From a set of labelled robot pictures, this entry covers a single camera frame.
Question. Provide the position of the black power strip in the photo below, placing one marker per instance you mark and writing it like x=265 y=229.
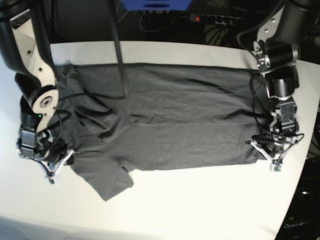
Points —
x=211 y=19

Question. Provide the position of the blue plastic bin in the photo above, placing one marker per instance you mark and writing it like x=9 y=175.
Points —
x=161 y=5

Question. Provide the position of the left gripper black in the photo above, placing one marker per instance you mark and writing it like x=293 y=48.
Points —
x=272 y=141

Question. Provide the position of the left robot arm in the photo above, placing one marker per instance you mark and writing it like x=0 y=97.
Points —
x=276 y=50

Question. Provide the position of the black box with lettering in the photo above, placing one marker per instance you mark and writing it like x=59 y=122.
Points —
x=302 y=221

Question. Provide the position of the grey T-shirt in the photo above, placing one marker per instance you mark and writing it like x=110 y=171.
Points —
x=174 y=117

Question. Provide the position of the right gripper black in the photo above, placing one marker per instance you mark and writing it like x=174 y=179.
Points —
x=53 y=157

